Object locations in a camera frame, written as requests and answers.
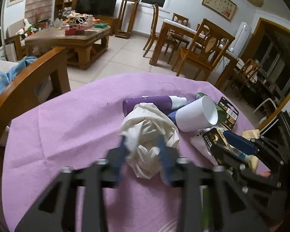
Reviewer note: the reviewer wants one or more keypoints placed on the tall wooden plant stand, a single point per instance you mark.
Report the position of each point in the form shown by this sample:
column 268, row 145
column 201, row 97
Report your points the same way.
column 126, row 34

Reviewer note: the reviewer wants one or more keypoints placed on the wooden chair backrest near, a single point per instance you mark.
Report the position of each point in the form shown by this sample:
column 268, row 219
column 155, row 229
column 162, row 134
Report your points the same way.
column 19, row 96

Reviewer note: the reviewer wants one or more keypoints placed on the white paper cup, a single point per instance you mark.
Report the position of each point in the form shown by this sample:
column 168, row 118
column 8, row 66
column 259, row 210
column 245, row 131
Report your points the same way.
column 197, row 115

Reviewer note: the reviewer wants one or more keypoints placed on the white standing air conditioner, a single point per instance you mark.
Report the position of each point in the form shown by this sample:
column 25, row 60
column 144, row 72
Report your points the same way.
column 241, row 38

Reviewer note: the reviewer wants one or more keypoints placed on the white tissue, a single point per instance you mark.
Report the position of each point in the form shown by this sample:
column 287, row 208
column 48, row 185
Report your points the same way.
column 141, row 129

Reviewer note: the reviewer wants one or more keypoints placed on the blue pen tube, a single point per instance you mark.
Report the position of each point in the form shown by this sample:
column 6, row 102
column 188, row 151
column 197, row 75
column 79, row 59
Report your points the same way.
column 172, row 116

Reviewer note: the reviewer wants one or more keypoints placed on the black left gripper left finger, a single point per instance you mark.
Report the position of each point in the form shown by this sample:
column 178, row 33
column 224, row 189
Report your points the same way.
column 55, row 207

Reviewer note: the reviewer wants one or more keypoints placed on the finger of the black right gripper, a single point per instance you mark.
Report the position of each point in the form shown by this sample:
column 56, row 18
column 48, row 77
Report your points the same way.
column 236, row 141
column 220, row 151

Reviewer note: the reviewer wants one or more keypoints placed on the black television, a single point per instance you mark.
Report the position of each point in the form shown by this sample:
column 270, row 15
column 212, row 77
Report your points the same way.
column 96, row 7

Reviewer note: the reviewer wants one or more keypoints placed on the framed floral wall picture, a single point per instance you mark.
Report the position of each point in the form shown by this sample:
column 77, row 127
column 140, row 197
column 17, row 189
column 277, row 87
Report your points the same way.
column 225, row 8

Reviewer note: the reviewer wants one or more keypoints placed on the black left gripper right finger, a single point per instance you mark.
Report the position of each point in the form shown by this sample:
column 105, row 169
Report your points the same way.
column 210, row 199

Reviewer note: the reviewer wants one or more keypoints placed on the wooden side chair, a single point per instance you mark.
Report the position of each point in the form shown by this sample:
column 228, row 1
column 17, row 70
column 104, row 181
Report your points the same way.
column 153, row 34

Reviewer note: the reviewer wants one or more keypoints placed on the wooden dining chair front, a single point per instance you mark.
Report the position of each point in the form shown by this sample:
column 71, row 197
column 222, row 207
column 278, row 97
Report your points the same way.
column 206, row 49

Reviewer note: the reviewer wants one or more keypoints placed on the green doublemint gum can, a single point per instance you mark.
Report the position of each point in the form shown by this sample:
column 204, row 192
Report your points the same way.
column 222, row 115

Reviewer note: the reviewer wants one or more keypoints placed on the beige paper snack packet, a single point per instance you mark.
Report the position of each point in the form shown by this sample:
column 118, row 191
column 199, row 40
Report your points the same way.
column 251, row 135

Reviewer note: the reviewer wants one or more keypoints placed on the purple spray bottle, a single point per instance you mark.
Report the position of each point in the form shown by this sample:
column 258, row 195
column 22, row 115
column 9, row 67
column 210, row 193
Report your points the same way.
column 165, row 103

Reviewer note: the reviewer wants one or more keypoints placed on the wooden coffee table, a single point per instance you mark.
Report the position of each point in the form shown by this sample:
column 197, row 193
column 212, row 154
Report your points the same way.
column 83, row 49

